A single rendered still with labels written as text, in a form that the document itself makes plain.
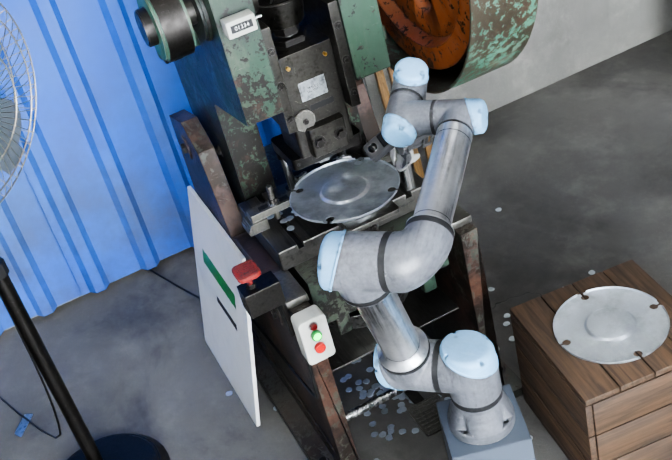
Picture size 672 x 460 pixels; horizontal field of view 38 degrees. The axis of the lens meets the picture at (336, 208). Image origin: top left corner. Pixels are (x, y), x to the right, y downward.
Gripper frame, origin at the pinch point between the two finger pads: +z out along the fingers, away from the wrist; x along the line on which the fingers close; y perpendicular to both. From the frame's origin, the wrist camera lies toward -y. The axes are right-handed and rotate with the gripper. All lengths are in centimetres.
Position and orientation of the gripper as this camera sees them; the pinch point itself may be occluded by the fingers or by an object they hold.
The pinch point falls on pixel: (396, 167)
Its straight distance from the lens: 242.7
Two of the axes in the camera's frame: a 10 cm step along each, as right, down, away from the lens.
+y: 8.6, -4.2, 2.8
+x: -5.0, -7.1, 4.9
